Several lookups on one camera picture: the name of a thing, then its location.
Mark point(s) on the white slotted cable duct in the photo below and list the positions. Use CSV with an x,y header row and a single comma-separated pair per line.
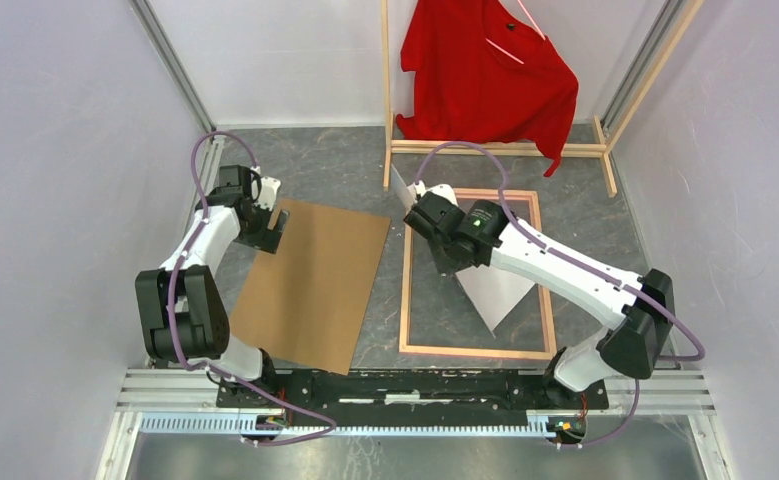
x,y
245,424

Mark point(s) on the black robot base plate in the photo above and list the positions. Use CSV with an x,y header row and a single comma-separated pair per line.
x,y
399,398

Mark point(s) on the coastal landscape photo board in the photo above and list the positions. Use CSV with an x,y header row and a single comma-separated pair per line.
x,y
493,292

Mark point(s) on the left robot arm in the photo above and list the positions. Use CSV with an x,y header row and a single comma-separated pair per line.
x,y
183,317

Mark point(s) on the brown cardboard backing board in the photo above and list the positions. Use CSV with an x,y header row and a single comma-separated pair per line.
x,y
306,303

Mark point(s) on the pink clothes hanger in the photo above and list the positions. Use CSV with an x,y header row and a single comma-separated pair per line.
x,y
511,30

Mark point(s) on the red t-shirt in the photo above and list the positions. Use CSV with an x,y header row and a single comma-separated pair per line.
x,y
463,90

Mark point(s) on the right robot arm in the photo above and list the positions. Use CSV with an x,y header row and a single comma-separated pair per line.
x,y
503,256

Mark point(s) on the aluminium rail frame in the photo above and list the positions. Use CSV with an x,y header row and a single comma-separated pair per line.
x,y
670,391

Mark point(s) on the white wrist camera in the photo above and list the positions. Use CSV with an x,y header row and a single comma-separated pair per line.
x,y
419,190
267,189

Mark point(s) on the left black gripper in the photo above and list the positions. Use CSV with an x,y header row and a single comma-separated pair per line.
x,y
266,239

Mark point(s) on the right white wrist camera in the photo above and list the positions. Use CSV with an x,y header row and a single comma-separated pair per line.
x,y
419,190

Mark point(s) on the pink wooden picture frame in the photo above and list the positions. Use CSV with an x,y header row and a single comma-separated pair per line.
x,y
546,309

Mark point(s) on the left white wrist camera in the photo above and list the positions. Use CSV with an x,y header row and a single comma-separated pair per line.
x,y
267,189

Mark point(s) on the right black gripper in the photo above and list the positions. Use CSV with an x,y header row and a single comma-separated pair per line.
x,y
445,266

